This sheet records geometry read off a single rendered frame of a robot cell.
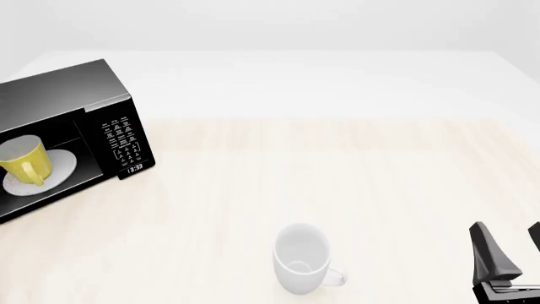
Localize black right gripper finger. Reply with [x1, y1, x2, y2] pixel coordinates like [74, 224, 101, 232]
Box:
[527, 221, 540, 252]
[468, 221, 524, 285]

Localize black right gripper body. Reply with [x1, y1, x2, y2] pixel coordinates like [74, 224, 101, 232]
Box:
[472, 274, 540, 304]

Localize white microwave turntable plate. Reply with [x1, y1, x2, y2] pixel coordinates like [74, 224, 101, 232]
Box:
[3, 149, 78, 197]

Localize black microwave oven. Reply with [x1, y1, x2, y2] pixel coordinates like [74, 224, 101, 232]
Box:
[0, 58, 156, 225]

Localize yellow and white mug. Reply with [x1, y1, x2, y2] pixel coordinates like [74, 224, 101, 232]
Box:
[0, 134, 53, 187]

